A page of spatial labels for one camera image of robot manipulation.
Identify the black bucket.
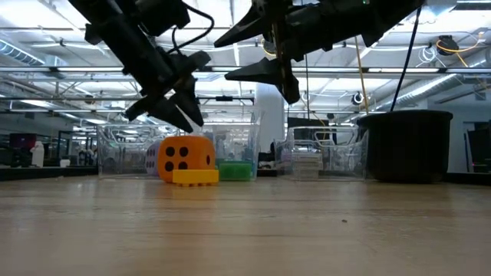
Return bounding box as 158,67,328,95
356,110,454,184

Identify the dark red monitor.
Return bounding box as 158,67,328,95
8,133,38,150

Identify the low clear plastic bin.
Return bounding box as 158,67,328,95
274,126,369,182
96,123,183,179

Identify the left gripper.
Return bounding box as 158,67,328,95
84,15,212,134

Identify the orange toy block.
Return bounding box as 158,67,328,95
171,169,220,187

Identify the bright green toy block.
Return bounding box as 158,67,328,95
217,160,254,182

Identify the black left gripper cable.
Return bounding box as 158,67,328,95
168,2,215,54

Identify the orange foam die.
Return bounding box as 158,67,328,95
157,134,216,184

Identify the purple foam die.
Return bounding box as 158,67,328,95
144,140,162,178

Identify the black cable with coil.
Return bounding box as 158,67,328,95
305,53,310,120

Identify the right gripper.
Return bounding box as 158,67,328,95
213,0,375,104

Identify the tall clear plastic bin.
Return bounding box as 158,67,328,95
199,110,264,182

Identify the white plastic bottle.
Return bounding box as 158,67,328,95
30,140,45,169

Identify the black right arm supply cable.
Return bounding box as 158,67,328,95
390,7,423,112

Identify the long ceiling light rail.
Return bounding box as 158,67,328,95
0,65,491,74

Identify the black horizontal bar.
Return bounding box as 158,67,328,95
203,95,255,104

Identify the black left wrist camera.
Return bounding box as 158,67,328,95
136,0,192,38

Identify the black workbench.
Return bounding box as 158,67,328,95
0,166,101,182

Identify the black monitor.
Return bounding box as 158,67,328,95
465,121,491,173

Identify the long yellow cable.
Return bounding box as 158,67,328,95
354,36,370,116

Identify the white black-emblem card deck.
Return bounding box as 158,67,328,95
282,152,324,163

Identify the white building column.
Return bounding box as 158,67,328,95
254,82,287,154

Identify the silver ceiling air duct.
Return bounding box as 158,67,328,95
0,38,69,68
374,48,491,113

